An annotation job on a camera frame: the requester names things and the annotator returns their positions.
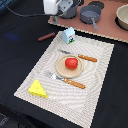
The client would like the brown wooden tray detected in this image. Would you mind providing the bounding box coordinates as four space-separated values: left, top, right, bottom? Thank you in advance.
47 0 128 43

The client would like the wooden handled fork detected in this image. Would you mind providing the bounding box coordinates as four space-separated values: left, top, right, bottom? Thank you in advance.
44 71 85 89

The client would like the light blue milk carton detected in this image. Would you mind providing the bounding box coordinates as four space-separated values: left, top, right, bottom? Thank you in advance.
62 27 75 44

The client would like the brown sausage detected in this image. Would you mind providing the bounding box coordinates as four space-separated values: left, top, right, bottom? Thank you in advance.
38 32 55 41

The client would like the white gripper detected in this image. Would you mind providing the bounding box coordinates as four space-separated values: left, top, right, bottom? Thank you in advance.
42 0 76 24

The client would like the yellow cheese wedge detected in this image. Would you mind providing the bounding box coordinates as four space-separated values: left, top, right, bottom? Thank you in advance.
28 80 47 98

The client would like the round wooden plate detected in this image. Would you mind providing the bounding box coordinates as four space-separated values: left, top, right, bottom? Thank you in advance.
56 55 84 78

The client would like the cream bowl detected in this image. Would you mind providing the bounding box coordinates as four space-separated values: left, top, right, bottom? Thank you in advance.
116 4 128 30

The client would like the grey cooking pot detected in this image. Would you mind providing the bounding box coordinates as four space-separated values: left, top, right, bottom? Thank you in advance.
58 0 82 19

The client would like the wooden handled knife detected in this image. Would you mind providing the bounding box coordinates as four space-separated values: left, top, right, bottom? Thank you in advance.
58 49 97 62

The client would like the red tomato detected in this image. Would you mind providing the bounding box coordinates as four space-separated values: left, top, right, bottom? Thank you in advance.
65 58 78 69

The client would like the grey frying pan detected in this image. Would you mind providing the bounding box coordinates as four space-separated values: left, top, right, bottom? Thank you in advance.
80 5 101 30

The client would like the woven beige placemat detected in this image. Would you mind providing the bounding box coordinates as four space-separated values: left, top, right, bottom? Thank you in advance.
14 32 114 128

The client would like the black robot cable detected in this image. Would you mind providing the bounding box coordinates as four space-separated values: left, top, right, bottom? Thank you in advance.
3 3 46 18

